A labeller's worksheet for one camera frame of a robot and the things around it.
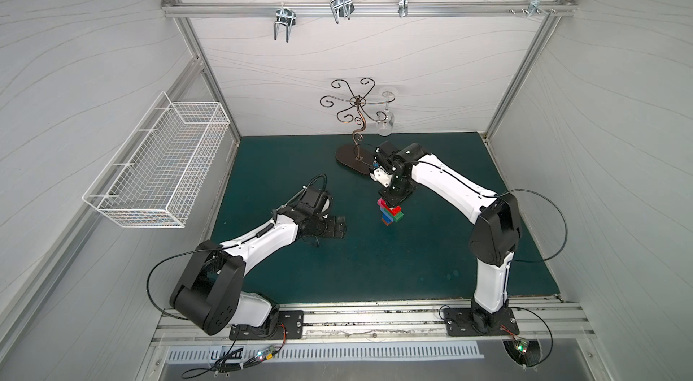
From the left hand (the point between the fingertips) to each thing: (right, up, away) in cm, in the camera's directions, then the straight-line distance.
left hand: (336, 229), depth 87 cm
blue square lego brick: (+17, +2, +4) cm, 18 cm away
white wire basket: (-46, +18, -18) cm, 52 cm away
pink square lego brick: (+15, +9, -3) cm, 18 cm away
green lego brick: (+20, +4, -1) cm, 20 cm away
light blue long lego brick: (+17, +5, +2) cm, 17 cm away
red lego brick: (+19, +6, -1) cm, 20 cm away
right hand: (+19, +11, -1) cm, 21 cm away
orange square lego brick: (+17, 0, +7) cm, 18 cm away
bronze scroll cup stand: (+5, +24, +23) cm, 34 cm away
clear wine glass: (+18, +38, +12) cm, 44 cm away
